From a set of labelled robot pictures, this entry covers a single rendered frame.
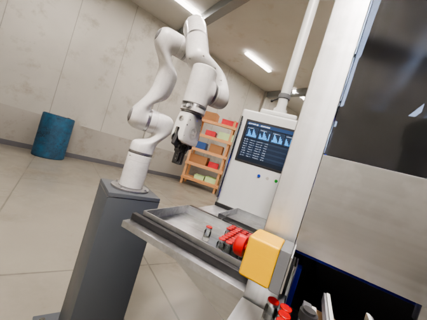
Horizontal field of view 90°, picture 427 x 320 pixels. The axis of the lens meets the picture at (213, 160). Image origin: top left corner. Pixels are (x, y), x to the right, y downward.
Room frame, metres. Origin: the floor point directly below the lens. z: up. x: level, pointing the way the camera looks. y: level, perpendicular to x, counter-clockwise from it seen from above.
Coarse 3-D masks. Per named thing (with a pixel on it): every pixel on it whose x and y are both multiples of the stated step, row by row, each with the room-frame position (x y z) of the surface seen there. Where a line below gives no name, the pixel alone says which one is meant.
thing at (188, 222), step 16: (160, 208) 0.74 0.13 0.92; (176, 208) 0.82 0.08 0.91; (192, 208) 0.89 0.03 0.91; (160, 224) 0.63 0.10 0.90; (176, 224) 0.73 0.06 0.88; (192, 224) 0.77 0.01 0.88; (208, 224) 0.83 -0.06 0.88; (224, 224) 0.82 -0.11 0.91; (192, 240) 0.58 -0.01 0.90; (224, 256) 0.54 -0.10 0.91
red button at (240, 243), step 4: (240, 236) 0.40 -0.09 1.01; (244, 236) 0.40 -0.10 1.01; (236, 240) 0.39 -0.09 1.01; (240, 240) 0.39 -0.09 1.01; (244, 240) 0.39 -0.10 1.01; (236, 244) 0.39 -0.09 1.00; (240, 244) 0.39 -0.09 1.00; (244, 244) 0.39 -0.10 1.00; (236, 248) 0.39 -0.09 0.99; (240, 248) 0.39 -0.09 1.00; (244, 248) 0.40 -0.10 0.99; (236, 252) 0.39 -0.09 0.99; (240, 252) 0.39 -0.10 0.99; (244, 252) 0.41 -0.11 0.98; (240, 256) 0.39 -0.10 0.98
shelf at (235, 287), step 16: (208, 208) 1.09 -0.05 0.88; (128, 224) 0.62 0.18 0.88; (144, 240) 0.59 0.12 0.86; (160, 240) 0.58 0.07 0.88; (176, 256) 0.54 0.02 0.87; (192, 256) 0.55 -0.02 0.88; (208, 272) 0.50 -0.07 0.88; (224, 272) 0.51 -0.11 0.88; (288, 272) 0.62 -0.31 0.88; (224, 288) 0.48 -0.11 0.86; (240, 288) 0.47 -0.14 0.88
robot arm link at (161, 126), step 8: (152, 112) 1.06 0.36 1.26; (160, 112) 1.11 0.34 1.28; (152, 120) 1.05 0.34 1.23; (160, 120) 1.07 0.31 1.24; (168, 120) 1.10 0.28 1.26; (152, 128) 1.07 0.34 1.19; (160, 128) 1.08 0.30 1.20; (168, 128) 1.10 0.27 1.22; (152, 136) 1.10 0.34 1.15; (160, 136) 1.08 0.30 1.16; (136, 144) 1.04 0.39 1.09; (144, 144) 1.05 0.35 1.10; (152, 144) 1.07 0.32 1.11; (136, 152) 1.04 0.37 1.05; (144, 152) 1.05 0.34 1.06; (152, 152) 1.10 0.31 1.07
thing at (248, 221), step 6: (228, 210) 1.03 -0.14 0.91; (234, 210) 1.11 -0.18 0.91; (240, 210) 1.14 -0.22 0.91; (222, 216) 0.91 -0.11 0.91; (228, 216) 1.04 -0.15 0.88; (234, 216) 1.09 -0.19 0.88; (240, 216) 1.13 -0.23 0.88; (246, 216) 1.13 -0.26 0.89; (252, 216) 1.11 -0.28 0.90; (234, 222) 0.89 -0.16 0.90; (240, 222) 0.88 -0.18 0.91; (246, 222) 1.04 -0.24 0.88; (252, 222) 1.07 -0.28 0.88; (258, 222) 1.10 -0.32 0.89; (264, 222) 1.08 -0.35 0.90; (246, 228) 0.86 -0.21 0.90; (252, 228) 0.85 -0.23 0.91; (258, 228) 1.00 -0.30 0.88
